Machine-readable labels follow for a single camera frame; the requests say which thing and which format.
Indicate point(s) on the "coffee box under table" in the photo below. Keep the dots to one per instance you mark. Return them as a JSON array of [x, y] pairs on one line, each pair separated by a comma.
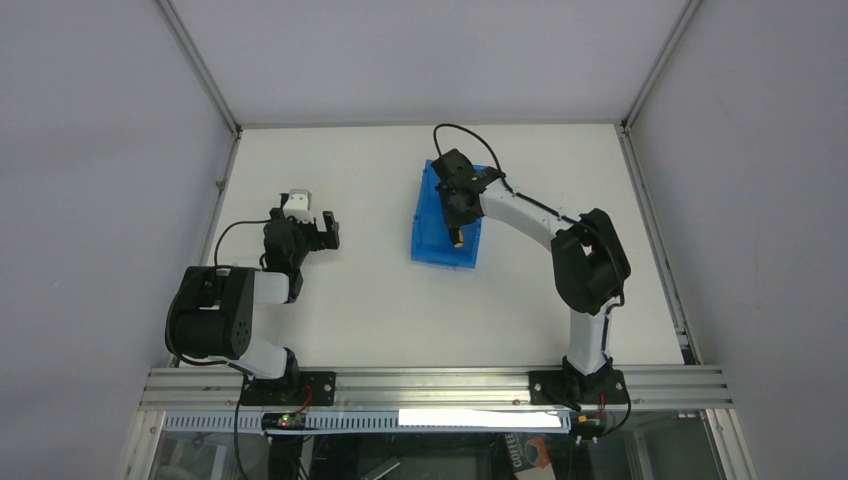
[[526, 451]]

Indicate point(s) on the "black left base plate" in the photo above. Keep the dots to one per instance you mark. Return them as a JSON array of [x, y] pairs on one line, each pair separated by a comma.
[[291, 391]]

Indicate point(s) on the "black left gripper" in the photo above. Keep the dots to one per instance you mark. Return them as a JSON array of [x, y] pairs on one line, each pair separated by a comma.
[[315, 235]]

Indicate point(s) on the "blue plastic bin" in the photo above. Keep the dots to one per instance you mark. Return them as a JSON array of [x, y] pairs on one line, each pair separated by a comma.
[[430, 242]]

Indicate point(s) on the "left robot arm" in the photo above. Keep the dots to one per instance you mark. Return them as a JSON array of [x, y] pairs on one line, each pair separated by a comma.
[[210, 319]]

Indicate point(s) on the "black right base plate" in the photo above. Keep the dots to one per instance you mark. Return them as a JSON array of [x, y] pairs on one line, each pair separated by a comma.
[[574, 391]]

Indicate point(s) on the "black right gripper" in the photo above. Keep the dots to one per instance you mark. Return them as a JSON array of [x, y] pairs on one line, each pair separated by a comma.
[[454, 213]]

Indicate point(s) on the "black yellow screwdriver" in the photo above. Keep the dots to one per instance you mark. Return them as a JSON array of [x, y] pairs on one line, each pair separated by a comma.
[[456, 237]]

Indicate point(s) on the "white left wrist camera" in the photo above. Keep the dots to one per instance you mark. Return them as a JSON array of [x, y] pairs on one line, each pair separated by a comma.
[[298, 207]]

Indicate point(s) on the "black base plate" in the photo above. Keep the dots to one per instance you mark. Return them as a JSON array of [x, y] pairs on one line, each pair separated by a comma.
[[574, 391], [291, 391]]

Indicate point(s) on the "aluminium mounting rail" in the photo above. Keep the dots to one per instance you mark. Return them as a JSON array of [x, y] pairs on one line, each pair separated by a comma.
[[644, 388]]

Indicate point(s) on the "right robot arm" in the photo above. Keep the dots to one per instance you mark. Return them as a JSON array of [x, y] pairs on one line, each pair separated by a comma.
[[589, 264]]

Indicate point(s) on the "grey slotted cable duct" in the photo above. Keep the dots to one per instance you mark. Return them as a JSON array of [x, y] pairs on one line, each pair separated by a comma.
[[408, 420]]

